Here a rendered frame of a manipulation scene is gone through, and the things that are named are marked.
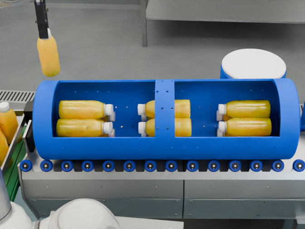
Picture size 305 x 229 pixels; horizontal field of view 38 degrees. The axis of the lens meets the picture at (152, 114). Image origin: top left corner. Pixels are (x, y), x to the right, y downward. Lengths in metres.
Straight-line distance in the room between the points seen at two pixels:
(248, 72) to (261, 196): 0.56
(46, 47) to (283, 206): 1.04
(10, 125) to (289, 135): 1.04
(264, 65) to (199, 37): 2.41
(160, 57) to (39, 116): 2.65
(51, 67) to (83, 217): 0.76
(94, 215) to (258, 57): 1.29
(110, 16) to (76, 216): 3.96
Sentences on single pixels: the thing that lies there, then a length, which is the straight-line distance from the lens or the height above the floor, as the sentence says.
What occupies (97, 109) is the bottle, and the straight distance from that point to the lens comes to 1.54.
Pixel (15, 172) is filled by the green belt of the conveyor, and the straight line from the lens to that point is 1.76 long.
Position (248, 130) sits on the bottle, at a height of 1.07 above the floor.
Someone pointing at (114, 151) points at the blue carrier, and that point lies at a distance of 1.50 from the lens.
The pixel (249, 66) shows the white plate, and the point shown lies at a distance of 2.00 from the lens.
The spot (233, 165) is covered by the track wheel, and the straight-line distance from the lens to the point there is 1.60.
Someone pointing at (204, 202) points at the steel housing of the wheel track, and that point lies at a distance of 1.71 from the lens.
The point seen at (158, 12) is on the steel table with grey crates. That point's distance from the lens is 4.19.
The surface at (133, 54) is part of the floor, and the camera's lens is 4.11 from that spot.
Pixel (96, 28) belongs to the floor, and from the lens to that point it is 4.60.
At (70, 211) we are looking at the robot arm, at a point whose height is 1.34.
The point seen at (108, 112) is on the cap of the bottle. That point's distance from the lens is 1.55.
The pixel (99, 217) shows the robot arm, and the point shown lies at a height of 1.33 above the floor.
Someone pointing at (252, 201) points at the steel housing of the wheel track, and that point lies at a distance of 1.72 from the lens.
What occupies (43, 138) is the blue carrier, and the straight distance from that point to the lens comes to 1.51.
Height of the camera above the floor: 2.09
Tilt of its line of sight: 38 degrees down
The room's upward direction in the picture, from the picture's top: 2 degrees counter-clockwise
